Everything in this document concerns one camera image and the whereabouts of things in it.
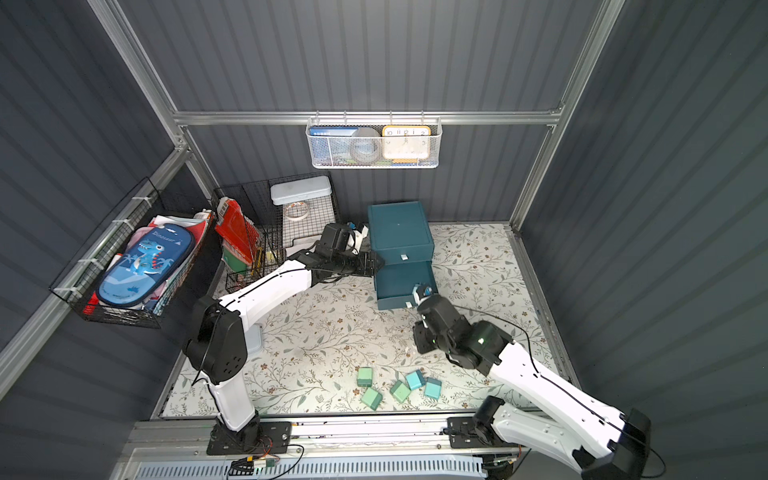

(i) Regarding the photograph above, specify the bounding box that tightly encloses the teal plug cube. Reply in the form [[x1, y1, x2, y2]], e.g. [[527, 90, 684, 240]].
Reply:
[[405, 370, 426, 390], [424, 378, 442, 400]]

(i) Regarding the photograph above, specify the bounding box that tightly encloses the teal drawer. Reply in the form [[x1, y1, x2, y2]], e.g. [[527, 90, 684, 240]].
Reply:
[[374, 261, 438, 310]]

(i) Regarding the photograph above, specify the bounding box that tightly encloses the teal two-drawer cabinet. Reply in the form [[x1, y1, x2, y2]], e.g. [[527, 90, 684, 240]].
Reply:
[[367, 200, 436, 292]]

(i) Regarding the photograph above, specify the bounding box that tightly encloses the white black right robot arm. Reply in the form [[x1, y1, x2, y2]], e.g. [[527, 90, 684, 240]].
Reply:
[[413, 286, 651, 479]]

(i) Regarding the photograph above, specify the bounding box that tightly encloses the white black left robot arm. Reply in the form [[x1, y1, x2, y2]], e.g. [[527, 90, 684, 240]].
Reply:
[[182, 223, 383, 434]]

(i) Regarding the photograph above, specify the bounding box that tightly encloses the green plug cube right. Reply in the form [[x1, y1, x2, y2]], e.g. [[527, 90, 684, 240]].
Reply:
[[389, 380, 411, 404]]

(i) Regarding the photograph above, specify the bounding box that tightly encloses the green plug cube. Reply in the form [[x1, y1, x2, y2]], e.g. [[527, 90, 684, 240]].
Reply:
[[356, 367, 373, 388], [389, 380, 411, 404], [361, 387, 383, 411]]

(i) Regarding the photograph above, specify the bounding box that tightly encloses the white lidded box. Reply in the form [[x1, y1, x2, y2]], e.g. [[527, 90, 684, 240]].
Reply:
[[270, 176, 332, 206]]

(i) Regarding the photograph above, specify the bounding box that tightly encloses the red packet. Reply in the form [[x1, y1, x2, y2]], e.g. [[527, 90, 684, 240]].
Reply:
[[215, 197, 261, 272]]

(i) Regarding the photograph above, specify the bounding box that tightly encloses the green plug cube front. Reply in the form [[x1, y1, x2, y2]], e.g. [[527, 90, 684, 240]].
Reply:
[[361, 387, 383, 411]]

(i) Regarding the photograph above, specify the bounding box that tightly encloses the blue box in basket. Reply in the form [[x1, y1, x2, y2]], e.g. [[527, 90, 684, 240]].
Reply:
[[307, 126, 358, 168]]

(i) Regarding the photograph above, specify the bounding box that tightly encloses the grey tape roll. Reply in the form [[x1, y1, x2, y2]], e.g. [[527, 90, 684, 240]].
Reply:
[[349, 127, 381, 164]]

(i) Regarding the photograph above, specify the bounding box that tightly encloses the yellow alarm clock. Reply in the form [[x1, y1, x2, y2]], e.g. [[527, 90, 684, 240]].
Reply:
[[381, 125, 432, 163]]

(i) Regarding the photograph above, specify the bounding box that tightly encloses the blue dinosaur pencil case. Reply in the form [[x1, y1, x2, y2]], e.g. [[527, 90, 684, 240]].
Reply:
[[96, 223, 196, 308]]

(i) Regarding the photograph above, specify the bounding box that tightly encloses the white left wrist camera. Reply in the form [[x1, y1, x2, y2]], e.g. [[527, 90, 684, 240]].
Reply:
[[346, 222, 369, 255]]

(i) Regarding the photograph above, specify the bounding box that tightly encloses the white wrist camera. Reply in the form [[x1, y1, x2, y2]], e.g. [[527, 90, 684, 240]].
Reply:
[[412, 284, 433, 306], [346, 222, 369, 255]]

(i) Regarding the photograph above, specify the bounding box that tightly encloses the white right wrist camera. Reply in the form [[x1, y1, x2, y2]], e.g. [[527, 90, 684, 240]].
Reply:
[[412, 284, 433, 306]]

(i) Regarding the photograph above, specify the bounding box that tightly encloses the black wire desk rack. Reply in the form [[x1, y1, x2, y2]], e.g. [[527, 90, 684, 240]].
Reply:
[[212, 173, 340, 297]]

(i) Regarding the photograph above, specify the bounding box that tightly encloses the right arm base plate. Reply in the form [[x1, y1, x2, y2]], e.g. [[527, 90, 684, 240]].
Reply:
[[442, 416, 518, 450]]

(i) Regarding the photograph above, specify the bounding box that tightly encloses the white wire wall basket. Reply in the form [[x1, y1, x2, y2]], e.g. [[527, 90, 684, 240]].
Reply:
[[305, 115, 443, 170]]

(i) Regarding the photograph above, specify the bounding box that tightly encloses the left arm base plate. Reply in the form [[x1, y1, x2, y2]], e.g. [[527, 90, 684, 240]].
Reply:
[[206, 419, 292, 456]]

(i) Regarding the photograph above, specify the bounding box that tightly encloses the black wire side basket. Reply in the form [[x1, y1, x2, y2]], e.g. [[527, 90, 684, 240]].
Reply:
[[50, 179, 215, 329]]

